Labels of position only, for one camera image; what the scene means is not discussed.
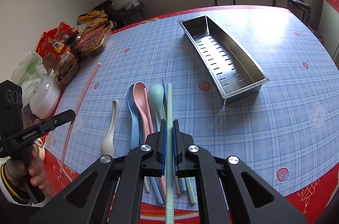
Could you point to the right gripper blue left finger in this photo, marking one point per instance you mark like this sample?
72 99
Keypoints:
163 130

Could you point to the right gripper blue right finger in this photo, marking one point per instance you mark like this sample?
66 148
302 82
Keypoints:
175 143

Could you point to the blue spoon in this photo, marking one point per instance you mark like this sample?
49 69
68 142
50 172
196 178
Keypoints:
137 137

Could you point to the pink spoon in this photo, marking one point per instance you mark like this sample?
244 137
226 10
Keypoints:
138 96

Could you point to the white chopstick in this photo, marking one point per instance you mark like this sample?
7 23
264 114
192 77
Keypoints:
146 184
177 183

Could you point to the white spoon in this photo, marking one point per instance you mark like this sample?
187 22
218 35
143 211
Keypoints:
107 146

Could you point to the green chopstick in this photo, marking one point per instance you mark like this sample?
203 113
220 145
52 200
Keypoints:
190 191
169 211

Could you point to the green spoon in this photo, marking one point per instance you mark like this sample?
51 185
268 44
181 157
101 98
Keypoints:
155 98

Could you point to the white plastic lidded container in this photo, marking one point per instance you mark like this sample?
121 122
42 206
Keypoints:
45 98

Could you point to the green white plastic bag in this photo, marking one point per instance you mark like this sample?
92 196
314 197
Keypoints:
29 69

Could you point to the stainless steel utensil tray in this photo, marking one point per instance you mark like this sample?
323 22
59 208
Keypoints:
234 71

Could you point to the brown food packet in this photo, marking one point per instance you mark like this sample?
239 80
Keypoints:
66 69

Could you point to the red snack bag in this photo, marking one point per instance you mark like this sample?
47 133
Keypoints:
52 43

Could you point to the dark glass jar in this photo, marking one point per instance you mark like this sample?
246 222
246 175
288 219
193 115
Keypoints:
72 41

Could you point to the red peanut package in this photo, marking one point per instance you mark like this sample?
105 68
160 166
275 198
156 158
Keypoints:
91 41

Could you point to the yellow snack bags pile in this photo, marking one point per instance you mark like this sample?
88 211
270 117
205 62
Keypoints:
93 18

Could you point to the white plastic bag on stool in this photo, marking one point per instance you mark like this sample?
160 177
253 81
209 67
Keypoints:
124 4

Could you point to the red tablecloth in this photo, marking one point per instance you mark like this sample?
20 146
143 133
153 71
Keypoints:
312 197

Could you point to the silver rice cooker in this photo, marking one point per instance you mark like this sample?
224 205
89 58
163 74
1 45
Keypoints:
300 9

